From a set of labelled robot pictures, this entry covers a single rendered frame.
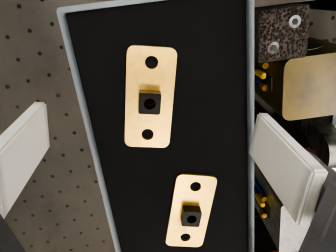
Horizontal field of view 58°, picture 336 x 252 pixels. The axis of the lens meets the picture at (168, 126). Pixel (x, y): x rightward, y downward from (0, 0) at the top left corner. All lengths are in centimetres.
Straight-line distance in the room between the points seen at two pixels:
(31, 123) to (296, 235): 35
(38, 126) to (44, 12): 56
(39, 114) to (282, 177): 13
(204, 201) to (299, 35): 18
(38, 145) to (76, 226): 77
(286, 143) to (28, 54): 65
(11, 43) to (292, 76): 59
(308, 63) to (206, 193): 18
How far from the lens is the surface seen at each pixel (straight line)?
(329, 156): 39
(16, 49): 76
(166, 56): 23
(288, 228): 42
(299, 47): 33
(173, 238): 32
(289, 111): 37
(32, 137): 17
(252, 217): 32
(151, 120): 25
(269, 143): 18
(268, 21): 32
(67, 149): 81
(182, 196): 29
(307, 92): 37
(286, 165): 16
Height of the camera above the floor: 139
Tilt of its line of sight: 66 degrees down
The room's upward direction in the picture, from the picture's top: 170 degrees clockwise
